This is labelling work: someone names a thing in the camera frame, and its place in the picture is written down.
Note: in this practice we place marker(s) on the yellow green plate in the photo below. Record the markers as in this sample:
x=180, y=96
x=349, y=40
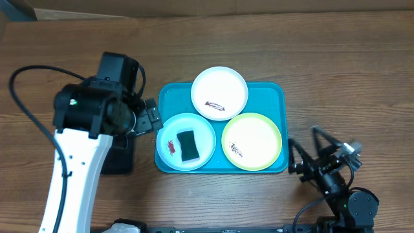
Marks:
x=251, y=142

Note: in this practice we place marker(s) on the white pink plate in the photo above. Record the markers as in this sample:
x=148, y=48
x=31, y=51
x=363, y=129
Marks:
x=219, y=93

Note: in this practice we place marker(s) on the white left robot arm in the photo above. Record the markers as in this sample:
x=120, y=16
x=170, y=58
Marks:
x=102, y=115

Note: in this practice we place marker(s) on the black plastic tray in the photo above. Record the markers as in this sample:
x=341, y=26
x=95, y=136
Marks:
x=120, y=158

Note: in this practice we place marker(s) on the brown cardboard backdrop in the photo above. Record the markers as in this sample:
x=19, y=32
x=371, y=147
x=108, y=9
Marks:
x=55, y=9

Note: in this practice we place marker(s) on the light blue plate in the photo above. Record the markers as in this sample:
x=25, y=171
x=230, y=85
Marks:
x=168, y=153

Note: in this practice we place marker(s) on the blue plastic tray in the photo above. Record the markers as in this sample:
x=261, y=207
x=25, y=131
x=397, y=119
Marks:
x=265, y=98

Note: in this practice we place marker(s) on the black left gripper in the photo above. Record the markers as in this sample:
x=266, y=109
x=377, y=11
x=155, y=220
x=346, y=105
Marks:
x=149, y=120

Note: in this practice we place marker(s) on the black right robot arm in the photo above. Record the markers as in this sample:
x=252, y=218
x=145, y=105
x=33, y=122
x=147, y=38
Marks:
x=353, y=208

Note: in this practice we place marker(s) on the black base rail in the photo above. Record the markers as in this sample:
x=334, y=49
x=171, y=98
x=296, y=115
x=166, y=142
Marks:
x=284, y=229

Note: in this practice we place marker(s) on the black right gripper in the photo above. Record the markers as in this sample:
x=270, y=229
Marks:
x=317, y=166

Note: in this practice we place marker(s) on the pink green sponge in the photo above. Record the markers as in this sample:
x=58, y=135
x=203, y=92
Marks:
x=188, y=146

